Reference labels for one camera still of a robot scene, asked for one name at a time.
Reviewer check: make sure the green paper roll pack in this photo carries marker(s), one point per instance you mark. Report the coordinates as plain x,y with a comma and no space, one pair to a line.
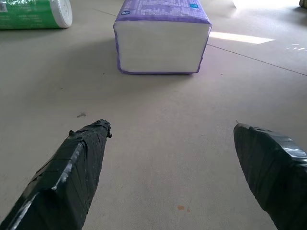
33,13

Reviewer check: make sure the dark object at table edge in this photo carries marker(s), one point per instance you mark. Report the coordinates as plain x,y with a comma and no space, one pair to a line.
303,2

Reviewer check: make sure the purple tissue pack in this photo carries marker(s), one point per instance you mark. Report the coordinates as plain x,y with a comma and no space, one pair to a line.
161,38

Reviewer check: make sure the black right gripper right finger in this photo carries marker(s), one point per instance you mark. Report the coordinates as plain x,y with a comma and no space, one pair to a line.
275,177

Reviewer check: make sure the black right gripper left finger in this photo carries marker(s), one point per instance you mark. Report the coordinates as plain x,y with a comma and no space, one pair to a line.
64,182

